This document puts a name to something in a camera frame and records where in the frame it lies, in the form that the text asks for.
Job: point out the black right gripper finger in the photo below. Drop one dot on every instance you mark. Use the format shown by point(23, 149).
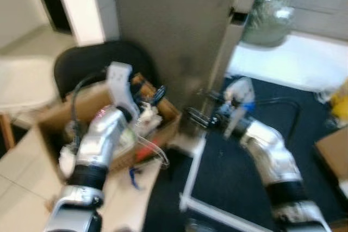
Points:
point(209, 96)
point(197, 117)

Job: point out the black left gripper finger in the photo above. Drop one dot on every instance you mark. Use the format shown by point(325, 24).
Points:
point(158, 94)

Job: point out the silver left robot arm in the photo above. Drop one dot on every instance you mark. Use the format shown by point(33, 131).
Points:
point(100, 134)

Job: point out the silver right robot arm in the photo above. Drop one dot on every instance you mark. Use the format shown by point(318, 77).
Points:
point(272, 156)

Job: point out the white crumpled trash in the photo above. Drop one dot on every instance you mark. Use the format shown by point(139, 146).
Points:
point(149, 118)

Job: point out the large cardboard rubbish box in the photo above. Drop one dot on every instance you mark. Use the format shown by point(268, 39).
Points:
point(54, 120)

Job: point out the green filled trash bag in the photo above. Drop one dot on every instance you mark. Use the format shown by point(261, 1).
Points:
point(268, 17)

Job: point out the clear plastic wrapper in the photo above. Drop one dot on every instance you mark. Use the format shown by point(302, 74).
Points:
point(155, 153)

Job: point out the dark blue floor mat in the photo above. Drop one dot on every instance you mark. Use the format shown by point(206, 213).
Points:
point(228, 177)

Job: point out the black chair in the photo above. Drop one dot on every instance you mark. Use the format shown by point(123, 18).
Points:
point(87, 61)

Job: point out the dark grey panel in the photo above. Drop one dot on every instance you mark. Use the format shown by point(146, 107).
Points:
point(174, 25)

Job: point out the blue tape strip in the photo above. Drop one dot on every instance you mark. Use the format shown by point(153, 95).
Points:
point(133, 179)

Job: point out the long white ledge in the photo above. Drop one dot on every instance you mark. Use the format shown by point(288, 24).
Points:
point(293, 61)

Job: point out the white table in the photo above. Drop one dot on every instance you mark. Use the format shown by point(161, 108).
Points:
point(24, 82)

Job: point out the small brown cardboard box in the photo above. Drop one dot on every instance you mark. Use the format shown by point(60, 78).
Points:
point(334, 153)

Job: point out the yellow object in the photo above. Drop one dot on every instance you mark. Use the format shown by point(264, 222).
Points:
point(341, 104)

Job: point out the brown wooden stool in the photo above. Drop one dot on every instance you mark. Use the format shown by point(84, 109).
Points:
point(6, 131)

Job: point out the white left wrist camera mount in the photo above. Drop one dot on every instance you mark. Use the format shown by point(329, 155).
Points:
point(119, 80)

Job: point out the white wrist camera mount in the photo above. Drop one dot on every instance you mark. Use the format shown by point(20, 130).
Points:
point(239, 93)
point(119, 80)

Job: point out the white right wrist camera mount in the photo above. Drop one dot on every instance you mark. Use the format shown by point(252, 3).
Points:
point(239, 93)

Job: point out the white frame bar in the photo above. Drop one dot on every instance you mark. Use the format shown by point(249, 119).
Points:
point(194, 172)

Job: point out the white door frame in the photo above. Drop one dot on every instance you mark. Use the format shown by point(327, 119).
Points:
point(81, 4)

